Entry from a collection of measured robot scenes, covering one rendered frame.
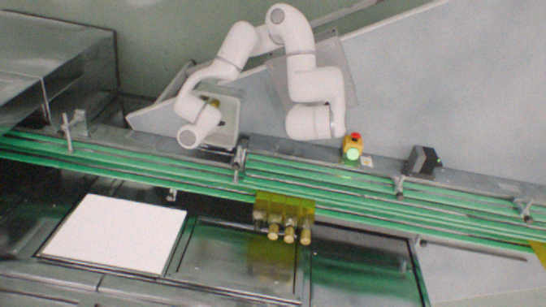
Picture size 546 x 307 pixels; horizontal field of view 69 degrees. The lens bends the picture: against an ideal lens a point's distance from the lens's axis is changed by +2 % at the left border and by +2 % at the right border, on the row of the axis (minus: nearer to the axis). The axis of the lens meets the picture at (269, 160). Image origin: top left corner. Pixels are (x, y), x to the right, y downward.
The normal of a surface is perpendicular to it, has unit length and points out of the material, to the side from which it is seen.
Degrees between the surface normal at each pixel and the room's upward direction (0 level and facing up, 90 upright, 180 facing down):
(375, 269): 90
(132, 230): 90
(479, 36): 0
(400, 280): 90
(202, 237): 90
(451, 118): 0
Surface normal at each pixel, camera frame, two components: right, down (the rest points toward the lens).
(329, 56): -0.17, 0.51
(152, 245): 0.14, -0.81
